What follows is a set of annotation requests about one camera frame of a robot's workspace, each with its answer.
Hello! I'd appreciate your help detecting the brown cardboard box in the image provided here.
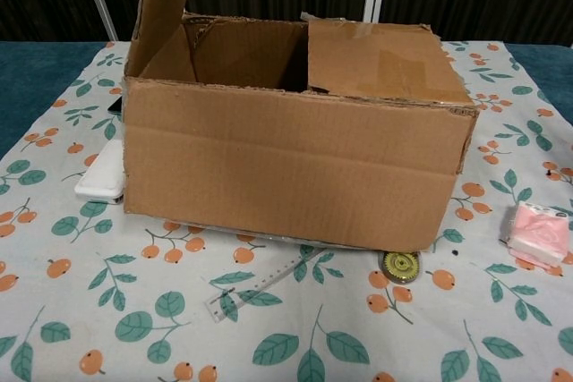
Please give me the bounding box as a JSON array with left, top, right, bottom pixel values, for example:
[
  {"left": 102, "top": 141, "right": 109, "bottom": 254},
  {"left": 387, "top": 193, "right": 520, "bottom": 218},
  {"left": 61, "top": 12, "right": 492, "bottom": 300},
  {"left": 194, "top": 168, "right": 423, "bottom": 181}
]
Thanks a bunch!
[{"left": 121, "top": 0, "right": 479, "bottom": 255}]

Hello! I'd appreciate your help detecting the clear plastic ruler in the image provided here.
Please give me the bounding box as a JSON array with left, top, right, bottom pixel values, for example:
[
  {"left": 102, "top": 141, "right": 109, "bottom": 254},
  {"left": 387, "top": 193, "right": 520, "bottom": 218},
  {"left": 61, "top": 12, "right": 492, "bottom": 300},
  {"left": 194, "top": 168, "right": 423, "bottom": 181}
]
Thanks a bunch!
[{"left": 203, "top": 246, "right": 336, "bottom": 325}]

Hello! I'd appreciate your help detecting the correction tape dispenser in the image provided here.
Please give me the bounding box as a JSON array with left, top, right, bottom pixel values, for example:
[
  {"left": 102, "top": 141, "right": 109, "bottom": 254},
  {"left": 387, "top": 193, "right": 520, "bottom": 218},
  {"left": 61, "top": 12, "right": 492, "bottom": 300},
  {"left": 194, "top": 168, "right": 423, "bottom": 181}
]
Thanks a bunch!
[{"left": 381, "top": 250, "right": 422, "bottom": 286}]

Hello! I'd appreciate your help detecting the white power bank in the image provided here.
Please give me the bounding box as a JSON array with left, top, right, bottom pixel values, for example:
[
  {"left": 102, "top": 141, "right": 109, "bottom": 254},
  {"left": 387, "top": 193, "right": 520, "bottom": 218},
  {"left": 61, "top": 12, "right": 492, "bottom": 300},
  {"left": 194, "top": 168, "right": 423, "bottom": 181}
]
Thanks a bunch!
[{"left": 73, "top": 139, "right": 127, "bottom": 206}]

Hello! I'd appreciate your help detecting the floral orange green tablecloth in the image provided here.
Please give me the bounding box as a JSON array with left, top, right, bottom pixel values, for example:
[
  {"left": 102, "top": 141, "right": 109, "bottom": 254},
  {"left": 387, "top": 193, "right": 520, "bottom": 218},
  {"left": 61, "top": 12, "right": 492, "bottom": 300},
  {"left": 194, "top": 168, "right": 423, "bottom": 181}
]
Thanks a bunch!
[{"left": 0, "top": 39, "right": 573, "bottom": 382}]

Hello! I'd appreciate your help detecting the pink tissue pack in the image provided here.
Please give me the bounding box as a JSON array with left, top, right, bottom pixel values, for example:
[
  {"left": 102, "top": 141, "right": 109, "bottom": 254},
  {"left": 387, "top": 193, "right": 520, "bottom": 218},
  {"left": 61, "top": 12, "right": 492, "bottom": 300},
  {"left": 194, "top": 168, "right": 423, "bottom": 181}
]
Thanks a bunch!
[{"left": 505, "top": 201, "right": 573, "bottom": 272}]

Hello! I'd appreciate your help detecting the teal table cover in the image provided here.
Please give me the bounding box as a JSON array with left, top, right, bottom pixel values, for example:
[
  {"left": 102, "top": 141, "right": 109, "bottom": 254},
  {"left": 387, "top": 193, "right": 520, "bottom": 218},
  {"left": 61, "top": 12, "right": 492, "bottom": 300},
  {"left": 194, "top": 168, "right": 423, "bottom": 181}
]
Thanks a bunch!
[{"left": 0, "top": 39, "right": 573, "bottom": 164}]

